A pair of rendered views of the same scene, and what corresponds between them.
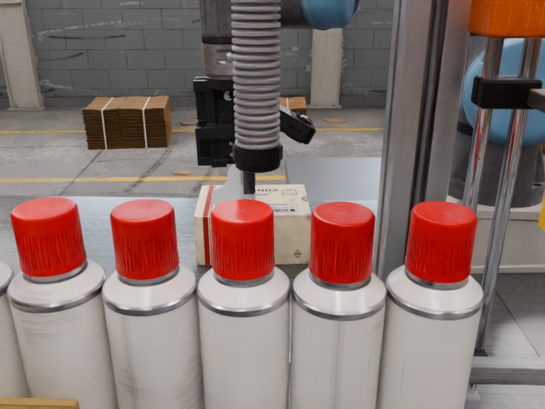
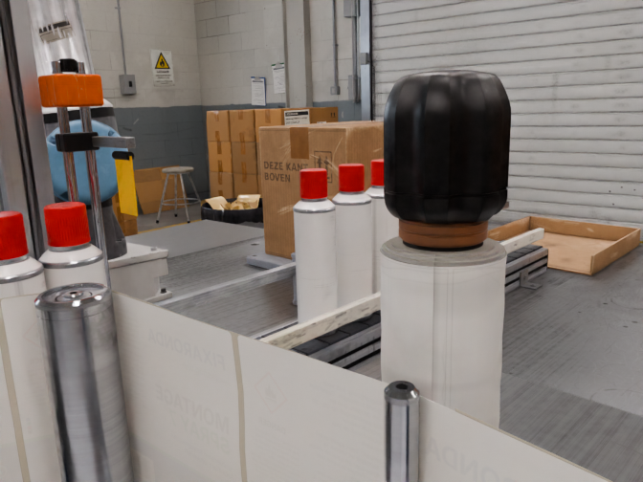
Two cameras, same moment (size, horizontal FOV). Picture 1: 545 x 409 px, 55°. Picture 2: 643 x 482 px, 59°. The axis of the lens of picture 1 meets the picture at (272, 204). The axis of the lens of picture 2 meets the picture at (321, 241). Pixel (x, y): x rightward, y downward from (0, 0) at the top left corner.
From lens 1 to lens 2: 0.26 m
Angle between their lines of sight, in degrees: 47
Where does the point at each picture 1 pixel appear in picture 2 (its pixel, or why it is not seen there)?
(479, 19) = (49, 98)
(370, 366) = not seen: hidden behind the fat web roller
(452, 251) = (77, 223)
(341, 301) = (14, 269)
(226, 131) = not seen: outside the picture
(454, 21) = (29, 102)
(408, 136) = (16, 185)
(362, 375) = not seen: hidden behind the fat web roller
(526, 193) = (113, 247)
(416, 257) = (55, 234)
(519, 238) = (119, 283)
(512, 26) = (71, 99)
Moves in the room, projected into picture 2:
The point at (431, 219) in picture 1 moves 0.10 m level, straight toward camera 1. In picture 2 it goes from (58, 207) to (76, 228)
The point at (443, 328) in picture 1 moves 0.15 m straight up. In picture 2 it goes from (85, 271) to (60, 84)
